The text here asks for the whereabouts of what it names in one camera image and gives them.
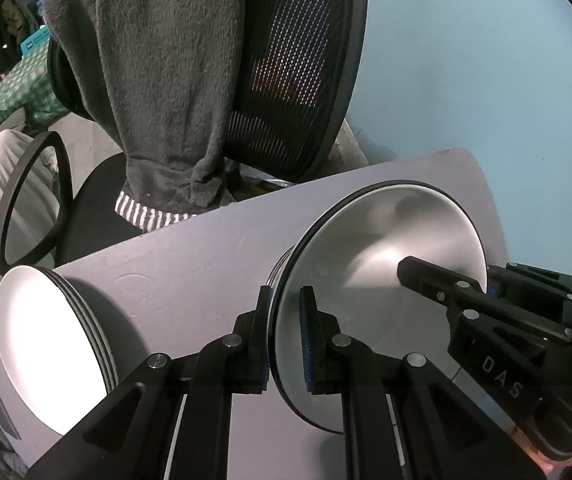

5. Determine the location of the black mesh office chair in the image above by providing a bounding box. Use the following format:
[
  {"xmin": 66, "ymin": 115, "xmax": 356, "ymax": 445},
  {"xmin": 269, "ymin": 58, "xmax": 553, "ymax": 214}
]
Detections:
[{"xmin": 0, "ymin": 0, "xmax": 369, "ymax": 266}]

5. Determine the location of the green checked blanket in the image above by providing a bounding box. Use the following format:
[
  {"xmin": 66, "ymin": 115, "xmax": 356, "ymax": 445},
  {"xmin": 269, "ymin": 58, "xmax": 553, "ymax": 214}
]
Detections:
[{"xmin": 0, "ymin": 47, "xmax": 69, "ymax": 146}]

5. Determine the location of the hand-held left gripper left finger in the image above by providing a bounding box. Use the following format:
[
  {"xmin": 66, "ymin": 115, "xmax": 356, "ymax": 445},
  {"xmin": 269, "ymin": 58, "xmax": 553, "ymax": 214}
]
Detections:
[{"xmin": 25, "ymin": 285, "xmax": 273, "ymax": 480}]

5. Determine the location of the dark grey fleece robe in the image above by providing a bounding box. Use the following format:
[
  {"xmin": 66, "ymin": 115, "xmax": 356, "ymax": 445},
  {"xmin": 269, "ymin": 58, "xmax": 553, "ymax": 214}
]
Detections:
[{"xmin": 43, "ymin": 0, "xmax": 247, "ymax": 211}]

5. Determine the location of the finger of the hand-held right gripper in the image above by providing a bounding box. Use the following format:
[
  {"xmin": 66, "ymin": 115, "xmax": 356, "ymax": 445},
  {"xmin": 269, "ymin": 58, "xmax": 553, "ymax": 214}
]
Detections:
[
  {"xmin": 486, "ymin": 261, "xmax": 572, "ymax": 327},
  {"xmin": 397, "ymin": 255, "xmax": 572, "ymax": 347}
]

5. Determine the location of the teal plastic basket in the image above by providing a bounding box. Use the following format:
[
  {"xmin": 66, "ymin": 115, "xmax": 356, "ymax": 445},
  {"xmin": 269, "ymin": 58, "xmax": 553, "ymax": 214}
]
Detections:
[{"xmin": 18, "ymin": 25, "xmax": 54, "ymax": 56}]

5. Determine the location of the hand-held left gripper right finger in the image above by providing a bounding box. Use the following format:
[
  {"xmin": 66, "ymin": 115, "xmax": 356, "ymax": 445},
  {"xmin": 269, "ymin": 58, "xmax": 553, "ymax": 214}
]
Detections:
[{"xmin": 298, "ymin": 285, "xmax": 549, "ymax": 480}]

